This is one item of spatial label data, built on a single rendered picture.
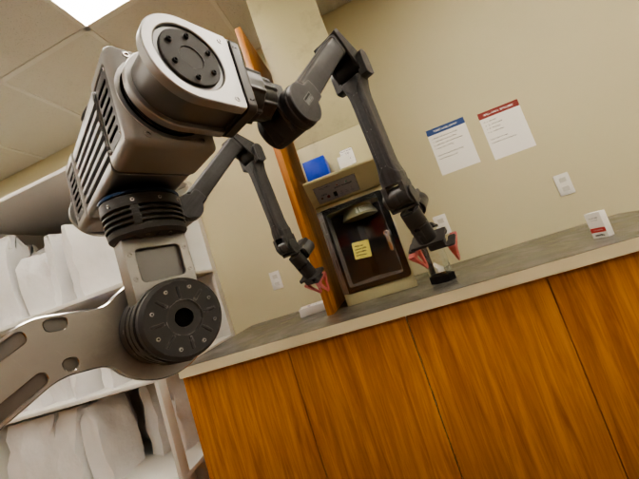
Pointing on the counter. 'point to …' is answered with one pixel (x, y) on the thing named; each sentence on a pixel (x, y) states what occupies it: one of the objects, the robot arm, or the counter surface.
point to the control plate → (337, 188)
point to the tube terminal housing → (354, 137)
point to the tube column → (299, 58)
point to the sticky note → (361, 249)
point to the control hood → (365, 174)
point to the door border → (333, 254)
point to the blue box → (315, 168)
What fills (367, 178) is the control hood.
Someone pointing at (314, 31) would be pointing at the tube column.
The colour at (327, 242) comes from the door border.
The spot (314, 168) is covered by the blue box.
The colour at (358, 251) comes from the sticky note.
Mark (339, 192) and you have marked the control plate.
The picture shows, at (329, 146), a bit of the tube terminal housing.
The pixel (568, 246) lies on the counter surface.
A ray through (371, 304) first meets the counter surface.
